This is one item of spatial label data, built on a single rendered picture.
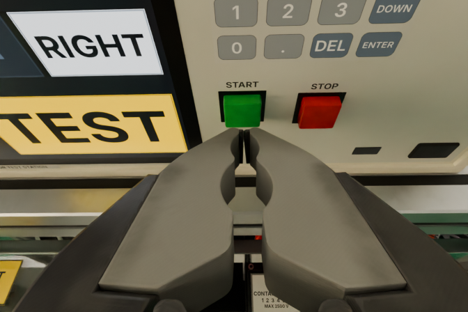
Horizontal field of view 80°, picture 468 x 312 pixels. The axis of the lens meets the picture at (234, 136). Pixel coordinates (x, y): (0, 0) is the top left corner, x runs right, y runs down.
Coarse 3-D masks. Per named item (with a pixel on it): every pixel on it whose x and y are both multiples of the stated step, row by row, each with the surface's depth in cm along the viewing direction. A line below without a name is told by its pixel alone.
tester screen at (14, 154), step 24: (0, 0) 10; (24, 0) 10; (48, 0) 10; (72, 0) 10; (96, 0) 10; (120, 0) 10; (144, 0) 10; (168, 72) 12; (0, 96) 14; (24, 96) 14; (0, 144) 17
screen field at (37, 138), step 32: (64, 96) 13; (96, 96) 13; (128, 96) 13; (160, 96) 13; (0, 128) 15; (32, 128) 15; (64, 128) 15; (96, 128) 15; (128, 128) 15; (160, 128) 15
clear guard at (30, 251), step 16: (0, 240) 22; (16, 240) 22; (32, 240) 22; (48, 240) 22; (64, 240) 22; (0, 256) 21; (16, 256) 21; (32, 256) 21; (48, 256) 21; (32, 272) 21; (16, 288) 20
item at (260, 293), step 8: (248, 264) 37; (256, 264) 37; (248, 272) 34; (256, 272) 34; (248, 280) 34; (256, 280) 34; (264, 280) 34; (248, 288) 33; (256, 288) 33; (264, 288) 33; (248, 296) 33; (256, 296) 33; (264, 296) 33; (272, 296) 33; (248, 304) 33; (256, 304) 32; (264, 304) 32; (272, 304) 32; (280, 304) 32; (288, 304) 32
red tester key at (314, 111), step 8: (320, 96) 14; (328, 96) 14; (336, 96) 13; (304, 104) 13; (312, 104) 13; (320, 104) 13; (328, 104) 13; (336, 104) 13; (304, 112) 14; (312, 112) 14; (320, 112) 14; (328, 112) 14; (336, 112) 14; (304, 120) 14; (312, 120) 14; (320, 120) 14; (328, 120) 14; (304, 128) 15; (312, 128) 15; (320, 128) 15
